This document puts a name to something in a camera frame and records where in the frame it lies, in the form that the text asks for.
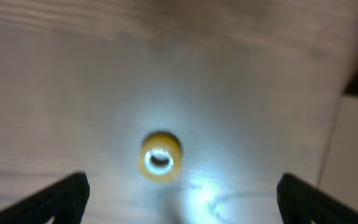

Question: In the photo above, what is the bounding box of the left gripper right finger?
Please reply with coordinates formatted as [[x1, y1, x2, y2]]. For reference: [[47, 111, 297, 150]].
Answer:
[[277, 173, 358, 224]]

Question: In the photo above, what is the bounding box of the yellow tape roll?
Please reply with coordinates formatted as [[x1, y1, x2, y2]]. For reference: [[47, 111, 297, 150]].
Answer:
[[139, 131, 183, 182]]

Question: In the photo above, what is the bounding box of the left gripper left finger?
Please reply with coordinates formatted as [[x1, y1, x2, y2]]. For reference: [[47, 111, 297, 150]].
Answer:
[[0, 171, 90, 224]]

